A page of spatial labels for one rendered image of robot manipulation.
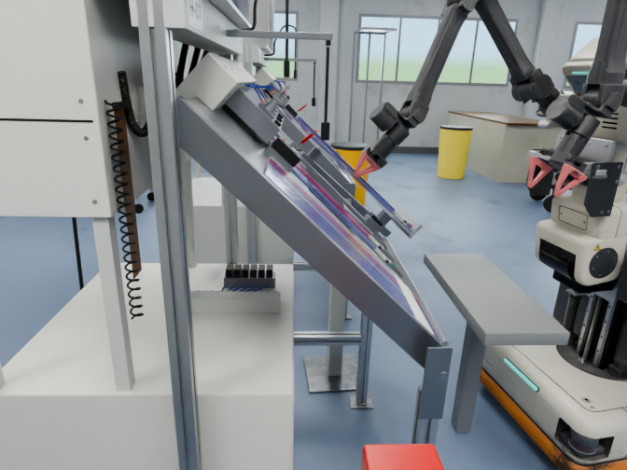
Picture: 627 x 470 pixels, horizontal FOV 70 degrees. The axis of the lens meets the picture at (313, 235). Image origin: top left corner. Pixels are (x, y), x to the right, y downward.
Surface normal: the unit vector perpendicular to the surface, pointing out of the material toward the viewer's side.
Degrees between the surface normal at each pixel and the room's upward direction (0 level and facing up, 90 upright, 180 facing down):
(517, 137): 90
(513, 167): 90
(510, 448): 0
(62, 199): 90
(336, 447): 0
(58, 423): 90
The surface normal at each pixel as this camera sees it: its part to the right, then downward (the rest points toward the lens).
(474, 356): 0.05, 0.33
